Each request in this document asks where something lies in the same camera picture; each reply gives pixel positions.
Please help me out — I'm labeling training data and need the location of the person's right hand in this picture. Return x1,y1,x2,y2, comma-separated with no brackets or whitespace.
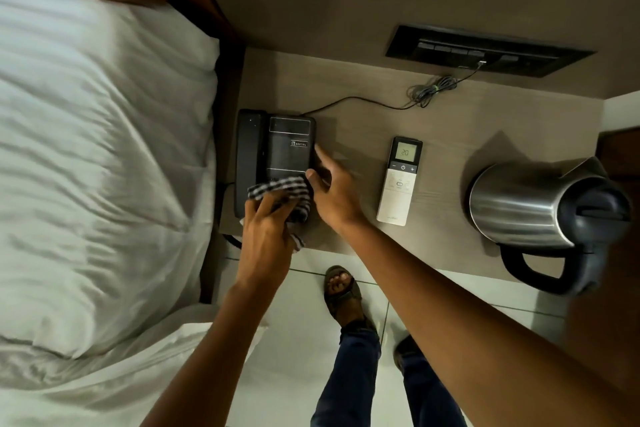
305,144,371,238

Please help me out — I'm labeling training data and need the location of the person's left hand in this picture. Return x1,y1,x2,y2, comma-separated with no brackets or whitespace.
236,191,301,290

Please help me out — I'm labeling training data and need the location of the black white checkered cloth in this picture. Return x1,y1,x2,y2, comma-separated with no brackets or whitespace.
247,176,314,250

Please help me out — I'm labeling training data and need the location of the black telephone base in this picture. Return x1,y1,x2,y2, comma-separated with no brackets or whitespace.
257,114,319,223

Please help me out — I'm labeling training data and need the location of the person's right forearm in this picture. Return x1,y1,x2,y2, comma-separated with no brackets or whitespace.
336,219,640,427

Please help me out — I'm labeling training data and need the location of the person's left forearm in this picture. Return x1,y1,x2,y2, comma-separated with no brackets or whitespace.
140,278,281,427

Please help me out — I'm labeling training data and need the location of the black telephone handset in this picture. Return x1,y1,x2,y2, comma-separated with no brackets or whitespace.
234,109,267,219

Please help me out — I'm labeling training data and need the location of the white remote control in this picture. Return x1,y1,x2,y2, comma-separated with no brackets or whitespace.
376,136,424,228

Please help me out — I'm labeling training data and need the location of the person's left brown sandal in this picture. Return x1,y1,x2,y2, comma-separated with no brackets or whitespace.
323,265,377,333

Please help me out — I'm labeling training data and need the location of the person's brown sandal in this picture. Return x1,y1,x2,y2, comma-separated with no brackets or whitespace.
323,265,377,333
392,334,422,373

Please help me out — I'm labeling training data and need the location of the person's right brown sandal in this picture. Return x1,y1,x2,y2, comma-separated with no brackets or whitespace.
392,334,422,373

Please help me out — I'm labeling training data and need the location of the person's left leg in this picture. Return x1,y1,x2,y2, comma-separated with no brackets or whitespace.
310,322,382,427

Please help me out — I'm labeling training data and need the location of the person's leg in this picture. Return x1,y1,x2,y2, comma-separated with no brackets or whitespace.
397,349,468,427
310,322,382,427

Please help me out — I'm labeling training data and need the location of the white pillow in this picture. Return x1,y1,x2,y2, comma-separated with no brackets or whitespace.
0,0,221,360

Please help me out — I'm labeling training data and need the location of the stainless steel electric kettle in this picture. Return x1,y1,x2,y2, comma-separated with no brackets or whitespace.
467,156,634,297

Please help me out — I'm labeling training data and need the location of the person's right leg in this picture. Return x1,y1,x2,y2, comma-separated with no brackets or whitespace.
397,349,468,427

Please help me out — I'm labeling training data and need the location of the white bed sheet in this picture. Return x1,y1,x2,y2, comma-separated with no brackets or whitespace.
0,304,267,427

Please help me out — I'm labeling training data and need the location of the thin grey telephone cable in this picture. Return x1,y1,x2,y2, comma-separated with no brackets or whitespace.
300,60,487,117

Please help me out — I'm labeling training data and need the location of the black wall switch panel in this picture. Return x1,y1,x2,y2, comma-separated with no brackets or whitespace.
384,23,596,78

